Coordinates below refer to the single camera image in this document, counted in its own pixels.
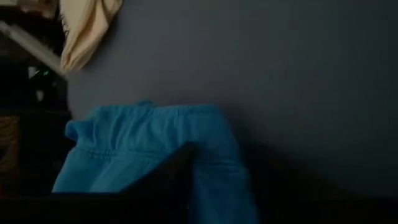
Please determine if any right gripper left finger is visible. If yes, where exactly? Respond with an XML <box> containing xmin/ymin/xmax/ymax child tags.
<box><xmin>0</xmin><ymin>141</ymin><xmax>200</xmax><ymax>224</ymax></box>

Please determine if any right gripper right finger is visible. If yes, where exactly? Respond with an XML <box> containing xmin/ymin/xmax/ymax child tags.
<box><xmin>248</xmin><ymin>161</ymin><xmax>398</xmax><ymax>224</ymax></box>

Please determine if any bright blue garment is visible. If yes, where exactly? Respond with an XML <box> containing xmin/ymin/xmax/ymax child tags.
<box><xmin>51</xmin><ymin>99</ymin><xmax>259</xmax><ymax>224</ymax></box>

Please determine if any blue table mat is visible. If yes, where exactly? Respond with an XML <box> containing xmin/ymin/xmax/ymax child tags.
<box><xmin>67</xmin><ymin>0</ymin><xmax>398</xmax><ymax>200</ymax></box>

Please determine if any grey metal bar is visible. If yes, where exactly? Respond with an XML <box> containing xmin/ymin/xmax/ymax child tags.
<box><xmin>0</xmin><ymin>20</ymin><xmax>65</xmax><ymax>77</ymax></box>

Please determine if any cream canvas tote bag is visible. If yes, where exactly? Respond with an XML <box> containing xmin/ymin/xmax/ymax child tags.
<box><xmin>58</xmin><ymin>0</ymin><xmax>124</xmax><ymax>75</ymax></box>

